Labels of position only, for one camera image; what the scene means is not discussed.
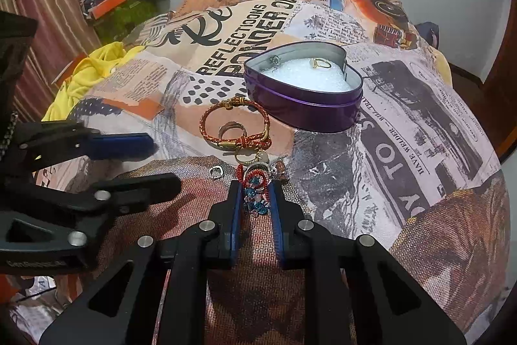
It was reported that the purple heart-shaped tin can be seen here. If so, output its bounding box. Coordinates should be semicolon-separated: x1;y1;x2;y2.
243;43;364;134

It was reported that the orange box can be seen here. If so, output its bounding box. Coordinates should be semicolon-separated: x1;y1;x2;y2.
86;0;126;21

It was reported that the yellow pillow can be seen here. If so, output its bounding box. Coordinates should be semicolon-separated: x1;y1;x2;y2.
434;45;453;84

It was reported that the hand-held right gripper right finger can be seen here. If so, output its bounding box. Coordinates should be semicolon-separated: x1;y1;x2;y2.
268;182;466;345

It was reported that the navy cap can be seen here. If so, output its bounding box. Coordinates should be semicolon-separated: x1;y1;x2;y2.
416;21;441;47

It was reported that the brown wooden door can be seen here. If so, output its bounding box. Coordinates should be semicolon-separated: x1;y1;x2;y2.
480;0;517;165

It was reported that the red blue beaded bracelet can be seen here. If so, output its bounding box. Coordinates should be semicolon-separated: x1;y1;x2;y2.
236;163;276;217

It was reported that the printed blanket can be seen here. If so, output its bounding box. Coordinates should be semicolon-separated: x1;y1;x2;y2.
34;0;512;345

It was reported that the wide silver ring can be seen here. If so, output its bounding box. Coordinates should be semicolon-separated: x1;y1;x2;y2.
217;123;239;140

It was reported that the yellow cloth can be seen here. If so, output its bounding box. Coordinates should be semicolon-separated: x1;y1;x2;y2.
40;41;143;122

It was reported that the white foam pad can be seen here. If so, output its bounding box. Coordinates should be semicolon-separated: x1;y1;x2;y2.
262;59;353;93

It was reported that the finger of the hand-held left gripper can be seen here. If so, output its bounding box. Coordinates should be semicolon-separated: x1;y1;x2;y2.
15;121;159;170
0;173;182;275

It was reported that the red braided cord bracelet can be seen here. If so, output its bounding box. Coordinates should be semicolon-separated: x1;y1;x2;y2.
199;96;271;150

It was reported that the green cloth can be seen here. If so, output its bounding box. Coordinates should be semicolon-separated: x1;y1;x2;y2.
94;0;159;43

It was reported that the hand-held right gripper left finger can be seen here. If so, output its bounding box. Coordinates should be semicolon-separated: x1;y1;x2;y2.
40;180;245;345

